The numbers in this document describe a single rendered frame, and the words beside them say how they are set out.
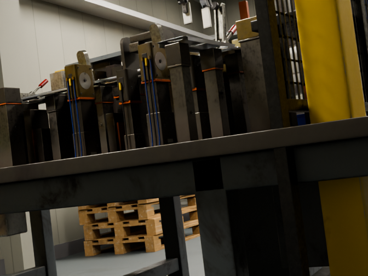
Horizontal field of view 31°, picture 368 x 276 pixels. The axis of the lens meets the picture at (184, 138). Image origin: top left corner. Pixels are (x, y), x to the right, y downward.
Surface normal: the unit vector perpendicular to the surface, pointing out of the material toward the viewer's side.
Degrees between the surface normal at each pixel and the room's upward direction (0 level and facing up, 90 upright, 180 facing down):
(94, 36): 90
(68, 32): 90
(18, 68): 90
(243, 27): 90
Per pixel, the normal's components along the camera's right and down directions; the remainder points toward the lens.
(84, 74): 0.82, -0.13
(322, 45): -0.56, 0.03
